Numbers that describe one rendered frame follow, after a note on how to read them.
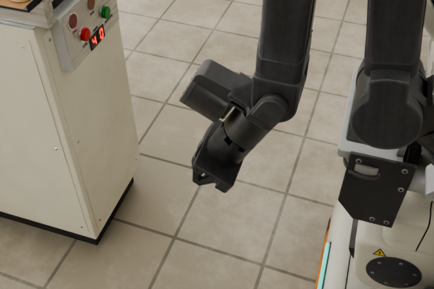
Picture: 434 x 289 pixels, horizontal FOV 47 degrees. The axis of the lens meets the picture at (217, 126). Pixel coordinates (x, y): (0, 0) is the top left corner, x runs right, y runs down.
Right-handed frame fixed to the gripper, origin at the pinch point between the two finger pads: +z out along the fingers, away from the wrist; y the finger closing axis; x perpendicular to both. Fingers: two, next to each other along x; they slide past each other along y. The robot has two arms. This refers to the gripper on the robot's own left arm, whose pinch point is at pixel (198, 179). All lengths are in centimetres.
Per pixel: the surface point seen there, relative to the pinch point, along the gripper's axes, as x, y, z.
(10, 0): -46, -21, 9
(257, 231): 38, -46, 67
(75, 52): -33.5, -29.0, 20.9
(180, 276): 21, -23, 76
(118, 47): -30, -52, 35
